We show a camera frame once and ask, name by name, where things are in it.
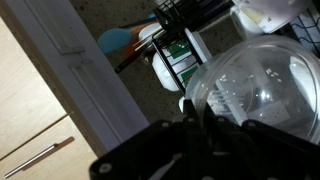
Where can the blue spatula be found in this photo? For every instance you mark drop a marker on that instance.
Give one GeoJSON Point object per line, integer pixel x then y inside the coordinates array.
{"type": "Point", "coordinates": [115, 40]}

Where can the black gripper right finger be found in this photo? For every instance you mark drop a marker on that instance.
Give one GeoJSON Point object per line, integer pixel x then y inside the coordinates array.
{"type": "Point", "coordinates": [240, 140]}

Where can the utensil holder caddy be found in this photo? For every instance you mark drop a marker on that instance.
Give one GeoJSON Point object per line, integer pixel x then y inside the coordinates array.
{"type": "Point", "coordinates": [176, 63]}

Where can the white mug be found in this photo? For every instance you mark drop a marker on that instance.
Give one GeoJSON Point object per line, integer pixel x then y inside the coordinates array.
{"type": "Point", "coordinates": [270, 13]}
{"type": "Point", "coordinates": [243, 25]}

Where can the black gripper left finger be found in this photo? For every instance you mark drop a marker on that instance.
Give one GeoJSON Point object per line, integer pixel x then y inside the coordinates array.
{"type": "Point", "coordinates": [166, 143]}

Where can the black kitchen utensil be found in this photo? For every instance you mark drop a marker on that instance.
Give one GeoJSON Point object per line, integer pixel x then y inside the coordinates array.
{"type": "Point", "coordinates": [128, 63]}

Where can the red spatula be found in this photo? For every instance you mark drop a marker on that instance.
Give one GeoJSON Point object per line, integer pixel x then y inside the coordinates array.
{"type": "Point", "coordinates": [133, 45]}

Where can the wooden wall cabinet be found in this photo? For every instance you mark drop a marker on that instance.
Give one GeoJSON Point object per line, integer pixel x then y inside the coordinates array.
{"type": "Point", "coordinates": [33, 100]}

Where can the clear plastic bowl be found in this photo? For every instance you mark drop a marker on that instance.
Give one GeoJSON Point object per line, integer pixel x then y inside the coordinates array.
{"type": "Point", "coordinates": [260, 86]}

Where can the small blue utensil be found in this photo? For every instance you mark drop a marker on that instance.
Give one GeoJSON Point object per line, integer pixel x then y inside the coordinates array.
{"type": "Point", "coordinates": [143, 20]}

